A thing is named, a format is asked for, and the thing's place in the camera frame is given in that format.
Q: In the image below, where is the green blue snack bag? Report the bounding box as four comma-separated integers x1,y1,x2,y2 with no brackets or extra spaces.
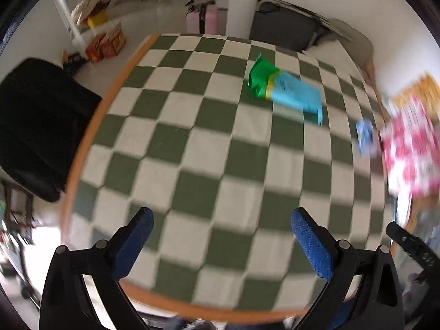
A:
247,55,323,125

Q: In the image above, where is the right black gripper device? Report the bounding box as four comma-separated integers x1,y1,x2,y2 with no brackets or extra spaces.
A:
386,221,439,277

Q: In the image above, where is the pink white patterned bag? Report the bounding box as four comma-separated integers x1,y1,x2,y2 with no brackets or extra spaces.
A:
379,97,439,197

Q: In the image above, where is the small blue packet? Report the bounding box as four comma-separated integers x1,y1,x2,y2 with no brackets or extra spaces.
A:
356,119,378,159

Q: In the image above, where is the black cushioned chair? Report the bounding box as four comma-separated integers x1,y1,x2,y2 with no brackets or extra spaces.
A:
1,57,101,203

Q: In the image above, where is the green white checkered tablecloth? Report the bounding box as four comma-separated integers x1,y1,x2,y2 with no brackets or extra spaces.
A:
68,33,395,314

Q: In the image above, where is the red orange cardboard box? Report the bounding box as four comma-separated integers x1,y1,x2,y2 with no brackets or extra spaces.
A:
85,22,126,63

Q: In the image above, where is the dark grey folding chair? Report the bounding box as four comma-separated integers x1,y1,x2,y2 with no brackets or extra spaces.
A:
249,0,351,51

